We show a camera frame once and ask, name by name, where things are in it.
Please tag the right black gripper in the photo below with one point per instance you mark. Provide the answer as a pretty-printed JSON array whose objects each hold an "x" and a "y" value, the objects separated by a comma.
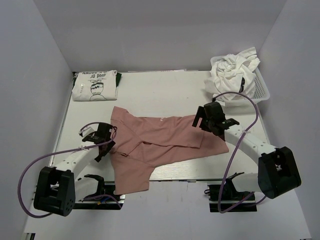
[{"x": 203, "y": 120}]

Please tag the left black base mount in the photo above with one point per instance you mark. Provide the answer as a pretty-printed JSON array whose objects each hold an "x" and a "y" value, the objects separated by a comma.
[{"x": 109, "y": 202}]

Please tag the folded white printed t shirt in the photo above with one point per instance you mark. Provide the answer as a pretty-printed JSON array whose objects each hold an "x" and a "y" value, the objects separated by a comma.
[{"x": 90, "y": 86}]

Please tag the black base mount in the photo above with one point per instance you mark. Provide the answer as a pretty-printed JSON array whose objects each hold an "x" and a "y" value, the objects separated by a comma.
[
  {"x": 109, "y": 202},
  {"x": 229, "y": 199}
]

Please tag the crumpled white shirts pile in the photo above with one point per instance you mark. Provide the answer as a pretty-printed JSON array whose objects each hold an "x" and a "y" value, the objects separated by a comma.
[{"x": 234, "y": 73}]

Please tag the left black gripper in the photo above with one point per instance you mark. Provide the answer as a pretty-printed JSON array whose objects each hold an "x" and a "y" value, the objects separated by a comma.
[{"x": 104, "y": 146}]

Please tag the folded dark green t shirt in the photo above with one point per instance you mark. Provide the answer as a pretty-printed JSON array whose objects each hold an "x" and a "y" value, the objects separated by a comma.
[{"x": 118, "y": 79}]

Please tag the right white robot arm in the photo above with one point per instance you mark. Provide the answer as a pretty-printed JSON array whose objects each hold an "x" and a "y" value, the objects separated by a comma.
[{"x": 277, "y": 169}]

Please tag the pink t shirt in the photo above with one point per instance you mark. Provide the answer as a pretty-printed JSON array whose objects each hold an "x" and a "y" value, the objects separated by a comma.
[{"x": 145, "y": 143}]

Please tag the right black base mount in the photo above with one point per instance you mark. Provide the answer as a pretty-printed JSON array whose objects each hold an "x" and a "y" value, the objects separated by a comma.
[{"x": 229, "y": 199}]

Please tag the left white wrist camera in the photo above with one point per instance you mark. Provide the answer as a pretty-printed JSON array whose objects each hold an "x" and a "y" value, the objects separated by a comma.
[{"x": 86, "y": 131}]

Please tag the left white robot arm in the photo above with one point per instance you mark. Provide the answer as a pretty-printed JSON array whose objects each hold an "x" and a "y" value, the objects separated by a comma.
[{"x": 61, "y": 186}]

